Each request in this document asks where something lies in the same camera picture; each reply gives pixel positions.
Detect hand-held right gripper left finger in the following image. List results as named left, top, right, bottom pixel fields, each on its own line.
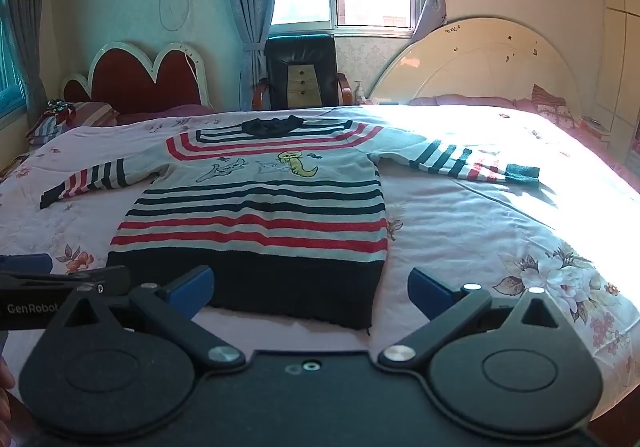
left=47, top=265, right=247, bottom=370

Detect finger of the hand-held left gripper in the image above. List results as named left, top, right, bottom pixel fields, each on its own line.
left=0, top=265, right=132, bottom=294
left=0, top=254, right=54, bottom=274

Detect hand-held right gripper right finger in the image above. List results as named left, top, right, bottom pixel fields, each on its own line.
left=377, top=268, right=583, bottom=370

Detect striped knit sweater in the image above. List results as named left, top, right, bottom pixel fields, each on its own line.
left=40, top=117, right=542, bottom=332

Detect person's left hand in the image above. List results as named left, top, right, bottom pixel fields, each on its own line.
left=0, top=356, right=17, bottom=424

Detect floral bed blanket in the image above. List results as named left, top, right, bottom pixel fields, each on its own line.
left=0, top=104, right=640, bottom=423

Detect striped pillow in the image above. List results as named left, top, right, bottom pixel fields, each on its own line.
left=27, top=101, right=121, bottom=145

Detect pink pillow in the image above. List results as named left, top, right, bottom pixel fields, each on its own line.
left=407, top=96, right=516, bottom=108

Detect red heart-shaped headboard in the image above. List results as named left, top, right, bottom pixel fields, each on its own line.
left=61, top=41, right=213, bottom=115

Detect patterned red pillow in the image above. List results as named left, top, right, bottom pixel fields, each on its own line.
left=515, top=84, right=577, bottom=128

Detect cream round headboard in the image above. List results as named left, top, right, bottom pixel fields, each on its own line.
left=367, top=17, right=583, bottom=122

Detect teal curtain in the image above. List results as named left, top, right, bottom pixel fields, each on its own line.
left=0, top=0, right=51, bottom=100

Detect black leather armchair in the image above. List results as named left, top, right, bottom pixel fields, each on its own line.
left=252, top=34, right=351, bottom=110

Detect cream wardrobe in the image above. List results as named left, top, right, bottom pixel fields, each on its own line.
left=582, top=0, right=640, bottom=168

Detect white hanging cable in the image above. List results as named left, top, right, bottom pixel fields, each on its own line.
left=158, top=0, right=197, bottom=78

